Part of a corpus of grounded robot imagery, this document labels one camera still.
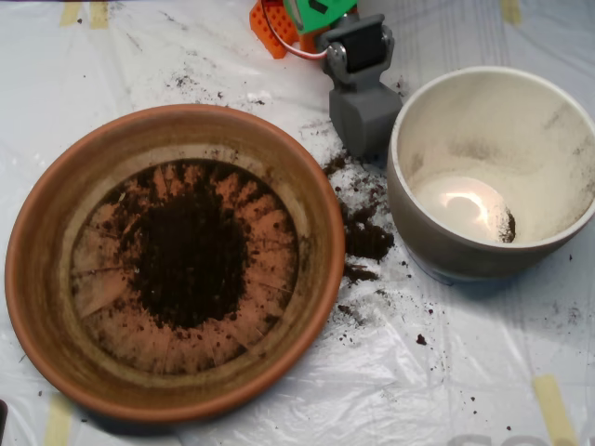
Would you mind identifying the dark soil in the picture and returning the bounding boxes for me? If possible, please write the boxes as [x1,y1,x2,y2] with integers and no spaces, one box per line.
[111,160,280,331]
[495,211,517,243]

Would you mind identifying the white ceramic pot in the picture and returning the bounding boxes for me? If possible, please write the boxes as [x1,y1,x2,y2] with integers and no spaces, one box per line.
[386,65,595,284]

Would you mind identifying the spilled dark soil patch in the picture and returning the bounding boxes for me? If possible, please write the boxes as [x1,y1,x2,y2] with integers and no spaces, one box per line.
[323,152,396,284]

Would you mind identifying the terracotta clay bowl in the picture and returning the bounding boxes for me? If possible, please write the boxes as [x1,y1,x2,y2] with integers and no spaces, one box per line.
[4,102,346,424]

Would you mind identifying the beige masking tape strip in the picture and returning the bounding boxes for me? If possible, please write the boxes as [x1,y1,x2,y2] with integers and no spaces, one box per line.
[532,374,578,446]
[42,394,74,446]
[88,2,111,30]
[500,0,522,25]
[59,2,83,27]

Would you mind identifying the clear plastic cover sheet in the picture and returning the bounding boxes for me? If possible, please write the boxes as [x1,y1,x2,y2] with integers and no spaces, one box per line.
[0,0,595,446]

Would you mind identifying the red and white servo cable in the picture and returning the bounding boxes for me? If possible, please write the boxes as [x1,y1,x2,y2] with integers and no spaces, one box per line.
[259,0,329,61]

